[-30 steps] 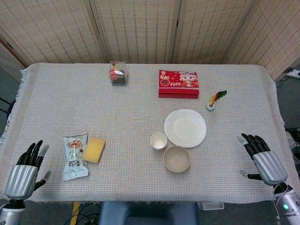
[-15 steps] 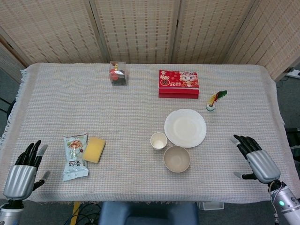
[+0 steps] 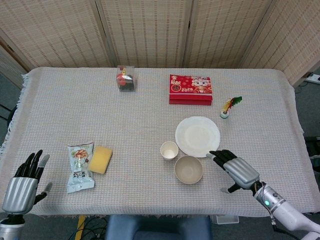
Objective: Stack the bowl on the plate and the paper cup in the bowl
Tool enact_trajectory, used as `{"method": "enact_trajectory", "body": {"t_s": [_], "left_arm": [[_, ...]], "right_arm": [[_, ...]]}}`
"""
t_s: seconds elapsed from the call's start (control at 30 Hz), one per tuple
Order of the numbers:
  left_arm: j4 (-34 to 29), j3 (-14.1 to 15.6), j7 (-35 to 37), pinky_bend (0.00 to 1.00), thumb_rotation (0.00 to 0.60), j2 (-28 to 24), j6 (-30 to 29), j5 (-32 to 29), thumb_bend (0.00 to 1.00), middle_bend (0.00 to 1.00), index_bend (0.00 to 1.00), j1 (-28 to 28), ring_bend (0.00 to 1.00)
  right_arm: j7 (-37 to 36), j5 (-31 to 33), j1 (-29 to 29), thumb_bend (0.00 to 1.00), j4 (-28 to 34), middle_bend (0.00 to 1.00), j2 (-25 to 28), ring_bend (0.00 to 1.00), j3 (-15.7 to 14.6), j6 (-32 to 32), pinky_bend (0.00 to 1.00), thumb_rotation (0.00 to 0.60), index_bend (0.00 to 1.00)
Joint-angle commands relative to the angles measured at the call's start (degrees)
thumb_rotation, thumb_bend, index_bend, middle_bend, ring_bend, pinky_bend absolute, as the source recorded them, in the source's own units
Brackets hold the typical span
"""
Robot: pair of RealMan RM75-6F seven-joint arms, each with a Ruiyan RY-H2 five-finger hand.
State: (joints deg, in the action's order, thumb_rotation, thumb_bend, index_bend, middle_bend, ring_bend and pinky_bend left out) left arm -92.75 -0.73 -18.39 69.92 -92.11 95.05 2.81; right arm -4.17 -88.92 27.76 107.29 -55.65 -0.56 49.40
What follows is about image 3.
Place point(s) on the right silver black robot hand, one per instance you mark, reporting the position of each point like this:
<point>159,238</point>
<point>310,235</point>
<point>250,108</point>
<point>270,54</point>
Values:
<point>241,172</point>

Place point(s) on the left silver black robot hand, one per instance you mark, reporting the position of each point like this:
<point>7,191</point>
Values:
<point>18,192</point>

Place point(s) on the beige bowl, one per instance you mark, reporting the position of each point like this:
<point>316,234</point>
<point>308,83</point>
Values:
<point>188,170</point>

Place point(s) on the white paper cup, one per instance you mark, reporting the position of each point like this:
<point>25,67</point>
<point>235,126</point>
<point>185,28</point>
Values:
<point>169,150</point>

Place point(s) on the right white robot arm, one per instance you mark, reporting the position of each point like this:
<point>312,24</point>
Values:
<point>287,215</point>

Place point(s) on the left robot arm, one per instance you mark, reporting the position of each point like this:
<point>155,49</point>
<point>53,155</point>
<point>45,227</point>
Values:
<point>10,228</point>

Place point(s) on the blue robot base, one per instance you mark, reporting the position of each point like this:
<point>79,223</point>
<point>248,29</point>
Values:
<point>157,228</point>

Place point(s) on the white round plate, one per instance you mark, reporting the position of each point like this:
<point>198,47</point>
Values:
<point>196,136</point>

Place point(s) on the white plastic box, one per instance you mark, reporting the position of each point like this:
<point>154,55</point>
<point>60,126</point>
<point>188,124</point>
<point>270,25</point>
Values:
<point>225,219</point>

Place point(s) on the colourful feather shuttlecock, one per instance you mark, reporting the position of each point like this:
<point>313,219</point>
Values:
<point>225,113</point>

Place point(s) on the silver snack bag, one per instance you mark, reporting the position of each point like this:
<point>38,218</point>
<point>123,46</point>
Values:
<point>78,170</point>

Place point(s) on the black equipment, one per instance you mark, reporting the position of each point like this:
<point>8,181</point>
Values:
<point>313,147</point>

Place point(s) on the yellow sponge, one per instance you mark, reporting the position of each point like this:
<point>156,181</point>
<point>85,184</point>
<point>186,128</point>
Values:
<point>100,160</point>

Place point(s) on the red gift box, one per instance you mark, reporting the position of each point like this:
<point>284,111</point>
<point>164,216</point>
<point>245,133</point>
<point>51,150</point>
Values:
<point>190,87</point>

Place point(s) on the beige woven tablecloth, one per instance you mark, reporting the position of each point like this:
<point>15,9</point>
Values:
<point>140,125</point>

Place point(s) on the white power strip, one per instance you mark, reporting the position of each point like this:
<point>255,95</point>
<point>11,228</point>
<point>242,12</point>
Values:
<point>314,78</point>

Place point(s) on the clear plastic toy box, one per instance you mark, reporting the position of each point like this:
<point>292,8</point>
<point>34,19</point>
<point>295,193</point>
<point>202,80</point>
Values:
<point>126,80</point>

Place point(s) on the bamboo folding screen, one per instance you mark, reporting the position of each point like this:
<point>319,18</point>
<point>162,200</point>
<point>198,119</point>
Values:
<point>150,32</point>

